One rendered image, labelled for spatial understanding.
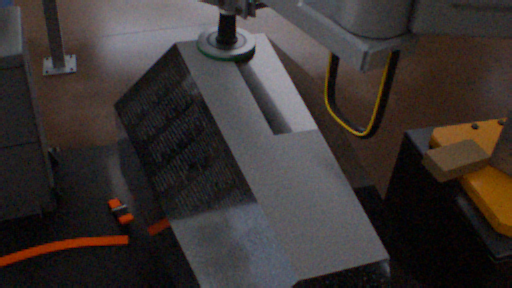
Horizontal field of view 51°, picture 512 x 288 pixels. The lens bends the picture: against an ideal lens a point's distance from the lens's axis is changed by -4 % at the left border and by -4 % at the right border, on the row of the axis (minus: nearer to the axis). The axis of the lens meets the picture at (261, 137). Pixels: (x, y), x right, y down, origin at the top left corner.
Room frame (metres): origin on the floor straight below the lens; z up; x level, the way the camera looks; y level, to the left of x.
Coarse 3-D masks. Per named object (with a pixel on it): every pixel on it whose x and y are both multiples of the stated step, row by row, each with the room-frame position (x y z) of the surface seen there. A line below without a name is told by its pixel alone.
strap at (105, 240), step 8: (72, 240) 1.50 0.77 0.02; (80, 240) 1.51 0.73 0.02; (88, 240) 1.51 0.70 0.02; (96, 240) 1.52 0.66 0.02; (104, 240) 1.53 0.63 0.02; (112, 240) 1.53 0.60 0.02; (120, 240) 1.54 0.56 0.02; (32, 248) 1.43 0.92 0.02; (40, 248) 1.44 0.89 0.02; (48, 248) 1.44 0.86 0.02; (56, 248) 1.45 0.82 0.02; (64, 248) 1.46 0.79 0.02; (8, 256) 1.37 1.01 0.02; (16, 256) 1.38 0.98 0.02; (24, 256) 1.39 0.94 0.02; (32, 256) 1.39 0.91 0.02; (0, 264) 1.33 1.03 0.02
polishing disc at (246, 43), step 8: (208, 32) 1.86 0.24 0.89; (216, 32) 1.87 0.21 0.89; (240, 32) 1.88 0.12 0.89; (248, 32) 1.89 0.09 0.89; (200, 40) 1.79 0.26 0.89; (208, 40) 1.80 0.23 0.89; (240, 40) 1.82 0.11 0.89; (248, 40) 1.83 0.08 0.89; (208, 48) 1.74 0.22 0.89; (216, 48) 1.75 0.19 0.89; (224, 48) 1.75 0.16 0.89; (232, 48) 1.76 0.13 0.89; (240, 48) 1.76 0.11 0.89; (248, 48) 1.77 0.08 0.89; (224, 56) 1.71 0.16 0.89; (232, 56) 1.72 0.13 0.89; (240, 56) 1.73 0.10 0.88
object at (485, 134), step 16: (448, 128) 1.57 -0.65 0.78; (464, 128) 1.58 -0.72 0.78; (480, 128) 1.59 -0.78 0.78; (496, 128) 1.60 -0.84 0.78; (432, 144) 1.50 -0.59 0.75; (448, 144) 1.47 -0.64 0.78; (480, 144) 1.49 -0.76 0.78; (464, 176) 1.32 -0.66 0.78; (480, 176) 1.33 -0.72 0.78; (496, 176) 1.33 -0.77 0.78; (480, 192) 1.25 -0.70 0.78; (496, 192) 1.26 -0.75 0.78; (480, 208) 1.21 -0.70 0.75; (496, 208) 1.19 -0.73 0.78; (496, 224) 1.14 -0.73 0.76
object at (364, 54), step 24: (240, 0) 1.61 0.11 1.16; (264, 0) 1.49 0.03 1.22; (288, 0) 1.40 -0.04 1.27; (312, 0) 1.39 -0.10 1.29; (312, 24) 1.32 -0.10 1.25; (336, 24) 1.27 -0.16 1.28; (336, 48) 1.24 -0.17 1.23; (360, 48) 1.18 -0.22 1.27; (384, 48) 1.20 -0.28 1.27; (408, 48) 1.25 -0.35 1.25; (360, 72) 1.18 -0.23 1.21
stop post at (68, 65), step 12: (48, 0) 2.82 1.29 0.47; (48, 12) 2.82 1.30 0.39; (48, 24) 2.81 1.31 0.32; (60, 24) 2.90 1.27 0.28; (48, 36) 2.81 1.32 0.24; (60, 36) 2.83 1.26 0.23; (60, 48) 2.83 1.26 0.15; (48, 60) 2.89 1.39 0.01; (60, 60) 2.83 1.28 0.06; (72, 60) 2.92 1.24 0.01; (48, 72) 2.76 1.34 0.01; (60, 72) 2.77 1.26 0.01; (72, 72) 2.79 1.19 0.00
